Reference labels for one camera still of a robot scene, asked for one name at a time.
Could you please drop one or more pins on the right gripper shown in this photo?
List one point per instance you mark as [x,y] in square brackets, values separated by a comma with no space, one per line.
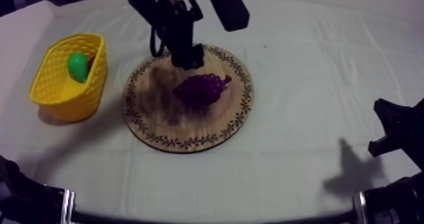
[415,132]

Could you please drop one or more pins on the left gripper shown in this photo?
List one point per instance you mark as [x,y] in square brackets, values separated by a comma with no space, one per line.
[186,54]

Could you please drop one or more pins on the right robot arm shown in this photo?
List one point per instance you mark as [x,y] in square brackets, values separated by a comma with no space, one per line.
[394,202]

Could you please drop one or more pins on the purple toy grapes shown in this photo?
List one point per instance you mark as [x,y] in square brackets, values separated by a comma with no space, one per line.
[198,88]

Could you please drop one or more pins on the round wooden board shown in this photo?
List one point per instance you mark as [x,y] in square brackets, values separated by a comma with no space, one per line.
[212,126]

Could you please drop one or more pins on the yellow plastic basket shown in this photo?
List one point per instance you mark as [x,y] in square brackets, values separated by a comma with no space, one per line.
[63,92]

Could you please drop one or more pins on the green toy pear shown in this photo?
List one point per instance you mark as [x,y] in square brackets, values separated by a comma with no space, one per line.
[78,67]

